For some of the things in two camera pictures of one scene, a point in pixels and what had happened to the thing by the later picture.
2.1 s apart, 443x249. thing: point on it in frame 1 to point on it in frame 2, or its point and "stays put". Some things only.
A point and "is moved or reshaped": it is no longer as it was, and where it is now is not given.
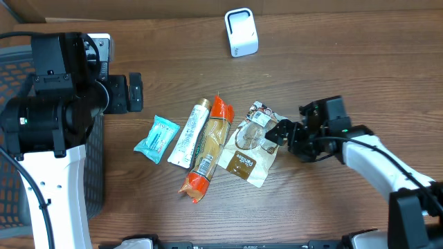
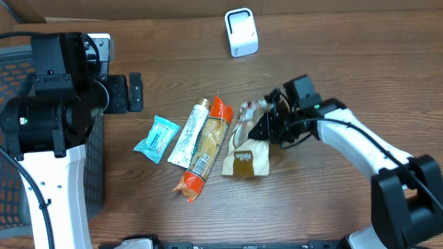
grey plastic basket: [16, 67] stays put
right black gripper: [286, 128] to [271, 131]
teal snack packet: [159, 137] stays put
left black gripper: [118, 87] stays put
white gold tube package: [182, 154] stays put
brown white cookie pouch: [251, 153] is moved or reshaped
